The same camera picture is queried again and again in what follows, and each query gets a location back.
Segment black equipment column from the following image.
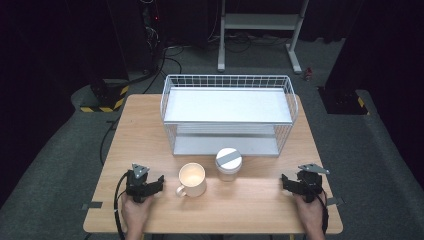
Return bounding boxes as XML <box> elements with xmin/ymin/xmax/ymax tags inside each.
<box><xmin>138</xmin><ymin>0</ymin><xmax>168</xmax><ymax>76</ymax></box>

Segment white wire shelf rack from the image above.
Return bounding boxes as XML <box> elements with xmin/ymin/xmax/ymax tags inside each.
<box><xmin>159</xmin><ymin>73</ymin><xmax>300</xmax><ymax>158</ymax></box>

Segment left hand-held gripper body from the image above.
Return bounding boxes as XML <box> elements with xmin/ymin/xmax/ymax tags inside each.
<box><xmin>125</xmin><ymin>162</ymin><xmax>150</xmax><ymax>204</ymax></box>

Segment white metal stand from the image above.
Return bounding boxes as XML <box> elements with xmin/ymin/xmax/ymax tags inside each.
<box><xmin>217</xmin><ymin>0</ymin><xmax>310</xmax><ymax>75</ymax></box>

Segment right hand-held gripper black cable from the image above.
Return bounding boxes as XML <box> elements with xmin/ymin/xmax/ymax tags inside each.
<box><xmin>308</xmin><ymin>183</ymin><xmax>330</xmax><ymax>236</ymax></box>

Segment left hand-held gripper black cable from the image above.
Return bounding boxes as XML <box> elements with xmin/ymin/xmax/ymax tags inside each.
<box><xmin>113</xmin><ymin>171</ymin><xmax>129</xmax><ymax>240</ymax></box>

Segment grey tape piece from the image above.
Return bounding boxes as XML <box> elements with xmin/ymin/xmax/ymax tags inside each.
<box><xmin>81</xmin><ymin>201</ymin><xmax>104</xmax><ymax>211</ymax></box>
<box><xmin>322</xmin><ymin>197</ymin><xmax>344</xmax><ymax>207</ymax></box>

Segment bundle of floor cables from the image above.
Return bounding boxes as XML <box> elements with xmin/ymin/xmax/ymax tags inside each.
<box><xmin>208</xmin><ymin>31</ymin><xmax>291</xmax><ymax>54</ymax></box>

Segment thin black floor cable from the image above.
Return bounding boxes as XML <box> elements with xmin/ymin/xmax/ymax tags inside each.
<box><xmin>99</xmin><ymin>118</ymin><xmax>120</xmax><ymax>166</ymax></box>

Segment person's left hand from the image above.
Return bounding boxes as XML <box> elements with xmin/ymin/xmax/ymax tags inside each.
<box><xmin>120</xmin><ymin>194</ymin><xmax>155</xmax><ymax>231</ymax></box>

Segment black yellow striped stand base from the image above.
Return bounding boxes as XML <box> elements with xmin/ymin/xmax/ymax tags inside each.
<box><xmin>317</xmin><ymin>85</ymin><xmax>371</xmax><ymax>116</ymax></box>
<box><xmin>79</xmin><ymin>78</ymin><xmax>130</xmax><ymax>114</ymax></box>

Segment cream ceramic mug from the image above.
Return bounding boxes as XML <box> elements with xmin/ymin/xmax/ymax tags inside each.
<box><xmin>175</xmin><ymin>162</ymin><xmax>208</xmax><ymax>198</ymax></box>

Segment hand-held gripper black cable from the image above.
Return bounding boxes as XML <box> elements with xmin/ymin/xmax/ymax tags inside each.
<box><xmin>308</xmin><ymin>183</ymin><xmax>330</xmax><ymax>236</ymax></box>
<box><xmin>113</xmin><ymin>171</ymin><xmax>129</xmax><ymax>240</ymax></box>

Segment person's right hand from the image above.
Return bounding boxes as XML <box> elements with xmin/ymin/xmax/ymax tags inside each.
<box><xmin>293</xmin><ymin>193</ymin><xmax>329</xmax><ymax>233</ymax></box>

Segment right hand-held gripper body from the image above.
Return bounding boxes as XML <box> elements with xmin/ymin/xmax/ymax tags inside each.
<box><xmin>297</xmin><ymin>163</ymin><xmax>330</xmax><ymax>203</ymax></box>

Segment glass jar with white lid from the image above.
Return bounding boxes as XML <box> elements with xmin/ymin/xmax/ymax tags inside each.
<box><xmin>214</xmin><ymin>147</ymin><xmax>244</xmax><ymax>183</ymax></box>

